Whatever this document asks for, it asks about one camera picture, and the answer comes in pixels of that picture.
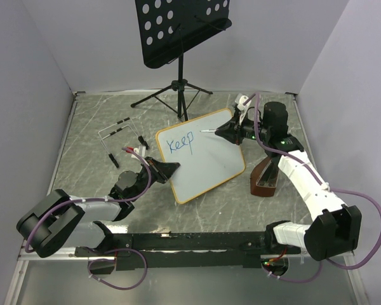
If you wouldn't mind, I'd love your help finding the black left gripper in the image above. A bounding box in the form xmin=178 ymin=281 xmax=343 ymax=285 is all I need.
xmin=130 ymin=156 xmax=180 ymax=201

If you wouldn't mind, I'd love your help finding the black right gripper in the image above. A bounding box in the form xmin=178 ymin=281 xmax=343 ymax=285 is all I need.
xmin=215 ymin=111 xmax=271 ymax=146

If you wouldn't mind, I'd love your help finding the orange framed whiteboard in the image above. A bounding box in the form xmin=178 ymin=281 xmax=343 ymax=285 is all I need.
xmin=156 ymin=108 xmax=246 ymax=204

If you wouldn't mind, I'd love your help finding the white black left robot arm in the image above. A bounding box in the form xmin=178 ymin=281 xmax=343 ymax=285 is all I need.
xmin=16 ymin=157 xmax=180 ymax=258

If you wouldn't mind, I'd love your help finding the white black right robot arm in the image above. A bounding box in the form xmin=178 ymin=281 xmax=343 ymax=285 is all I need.
xmin=215 ymin=102 xmax=362 ymax=261

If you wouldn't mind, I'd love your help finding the brown whiteboard eraser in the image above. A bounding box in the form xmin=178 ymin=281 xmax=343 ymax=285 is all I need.
xmin=250 ymin=157 xmax=279 ymax=198

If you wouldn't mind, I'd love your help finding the black perforated music stand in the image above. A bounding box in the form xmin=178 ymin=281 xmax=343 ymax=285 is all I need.
xmin=131 ymin=1 xmax=232 ymax=121

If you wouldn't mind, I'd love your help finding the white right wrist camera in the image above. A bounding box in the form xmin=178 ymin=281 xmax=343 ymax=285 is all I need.
xmin=233 ymin=93 xmax=250 ymax=125

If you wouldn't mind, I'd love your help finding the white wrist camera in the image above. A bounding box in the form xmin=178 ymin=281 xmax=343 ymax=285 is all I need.
xmin=233 ymin=93 xmax=250 ymax=125
xmin=127 ymin=145 xmax=146 ymax=162

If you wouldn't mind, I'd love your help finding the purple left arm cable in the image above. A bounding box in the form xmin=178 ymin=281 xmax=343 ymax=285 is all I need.
xmin=24 ymin=146 xmax=152 ymax=254

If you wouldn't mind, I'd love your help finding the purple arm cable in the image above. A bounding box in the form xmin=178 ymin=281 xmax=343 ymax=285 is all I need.
xmin=24 ymin=146 xmax=152 ymax=254
xmin=243 ymin=91 xmax=381 ymax=270

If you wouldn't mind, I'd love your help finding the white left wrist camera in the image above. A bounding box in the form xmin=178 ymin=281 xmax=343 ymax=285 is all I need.
xmin=127 ymin=145 xmax=146 ymax=162

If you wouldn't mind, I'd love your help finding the wire whiteboard easel stand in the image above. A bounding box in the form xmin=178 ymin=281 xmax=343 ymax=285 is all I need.
xmin=97 ymin=117 xmax=150 ymax=168

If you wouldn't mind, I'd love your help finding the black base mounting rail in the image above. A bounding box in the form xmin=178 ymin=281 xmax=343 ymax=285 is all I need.
xmin=75 ymin=231 xmax=301 ymax=271

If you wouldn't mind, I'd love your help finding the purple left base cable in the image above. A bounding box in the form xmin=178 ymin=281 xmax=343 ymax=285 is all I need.
xmin=87 ymin=248 xmax=147 ymax=292

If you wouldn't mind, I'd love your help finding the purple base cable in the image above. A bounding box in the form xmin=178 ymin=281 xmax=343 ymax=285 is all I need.
xmin=87 ymin=248 xmax=147 ymax=292
xmin=265 ymin=260 xmax=323 ymax=284

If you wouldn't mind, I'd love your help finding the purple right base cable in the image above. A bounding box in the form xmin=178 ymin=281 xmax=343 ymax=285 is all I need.
xmin=265 ymin=260 xmax=323 ymax=284

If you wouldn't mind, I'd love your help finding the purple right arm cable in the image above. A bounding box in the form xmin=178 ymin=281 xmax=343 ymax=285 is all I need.
xmin=243 ymin=91 xmax=381 ymax=270

